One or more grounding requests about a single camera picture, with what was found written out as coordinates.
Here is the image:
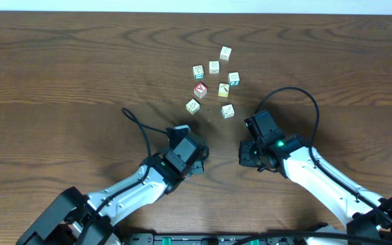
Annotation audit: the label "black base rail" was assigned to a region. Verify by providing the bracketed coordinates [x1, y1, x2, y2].
[124, 232, 319, 245]

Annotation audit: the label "yellow edged wooden block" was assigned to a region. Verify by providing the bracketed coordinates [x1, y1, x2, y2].
[218, 83, 229, 98]

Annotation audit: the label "wooden block far left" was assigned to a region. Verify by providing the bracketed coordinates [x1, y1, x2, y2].
[219, 46, 232, 61]

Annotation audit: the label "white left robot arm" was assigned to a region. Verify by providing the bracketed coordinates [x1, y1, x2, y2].
[17, 133, 209, 244]

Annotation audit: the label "red letter A block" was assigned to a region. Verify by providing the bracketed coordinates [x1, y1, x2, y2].
[193, 82, 208, 99]

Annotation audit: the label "wooden block ladybug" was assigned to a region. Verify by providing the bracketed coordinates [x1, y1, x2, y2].
[186, 99, 200, 114]

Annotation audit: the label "green block top corner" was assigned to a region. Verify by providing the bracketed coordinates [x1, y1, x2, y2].
[193, 65, 205, 80]

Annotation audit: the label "wooden block number eight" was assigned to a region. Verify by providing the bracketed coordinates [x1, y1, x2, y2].
[209, 61, 220, 74]

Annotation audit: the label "wooden block bee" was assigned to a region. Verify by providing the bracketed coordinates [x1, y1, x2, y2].
[221, 104, 235, 119]

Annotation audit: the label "teal block umbrella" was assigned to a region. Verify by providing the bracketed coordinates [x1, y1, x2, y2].
[228, 72, 240, 86]

